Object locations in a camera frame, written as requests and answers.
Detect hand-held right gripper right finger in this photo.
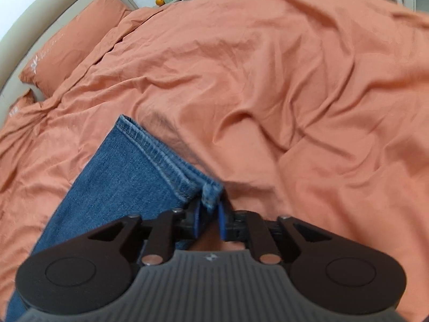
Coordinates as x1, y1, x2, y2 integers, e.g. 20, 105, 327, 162
218, 204, 330, 265

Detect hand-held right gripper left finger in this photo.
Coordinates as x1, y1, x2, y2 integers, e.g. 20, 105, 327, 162
88, 204, 204, 266

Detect blue denim pants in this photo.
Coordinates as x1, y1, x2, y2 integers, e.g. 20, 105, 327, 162
5, 114, 226, 316

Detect orange duvet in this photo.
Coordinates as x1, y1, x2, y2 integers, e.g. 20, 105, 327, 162
0, 0, 429, 322

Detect beige padded headboard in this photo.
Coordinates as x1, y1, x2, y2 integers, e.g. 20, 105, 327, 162
0, 0, 139, 89

